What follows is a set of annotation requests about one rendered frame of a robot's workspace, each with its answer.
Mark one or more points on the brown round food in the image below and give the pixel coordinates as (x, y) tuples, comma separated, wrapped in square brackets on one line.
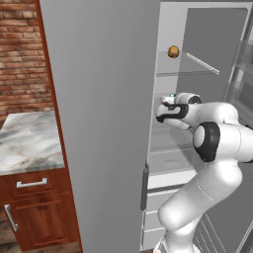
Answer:
[(173, 51)]

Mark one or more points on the glass fridge shelf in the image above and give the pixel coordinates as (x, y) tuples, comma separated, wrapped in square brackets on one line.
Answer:
[(184, 73)]

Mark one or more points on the red-brown wooden drawer front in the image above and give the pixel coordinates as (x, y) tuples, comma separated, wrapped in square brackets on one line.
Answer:
[(31, 184)]

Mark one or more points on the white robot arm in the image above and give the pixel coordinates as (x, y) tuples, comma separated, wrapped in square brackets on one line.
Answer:
[(210, 184)]

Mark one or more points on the grey fridge door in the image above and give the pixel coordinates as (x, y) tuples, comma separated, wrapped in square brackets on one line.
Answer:
[(244, 85)]

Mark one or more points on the red-brown wooden cupboard door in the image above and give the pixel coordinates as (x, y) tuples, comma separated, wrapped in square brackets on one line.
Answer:
[(36, 220)]

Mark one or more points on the grey fridge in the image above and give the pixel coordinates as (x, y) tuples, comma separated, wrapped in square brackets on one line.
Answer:
[(102, 115)]

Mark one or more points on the red-brown wooden side panel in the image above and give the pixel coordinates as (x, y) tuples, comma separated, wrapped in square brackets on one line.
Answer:
[(52, 99)]

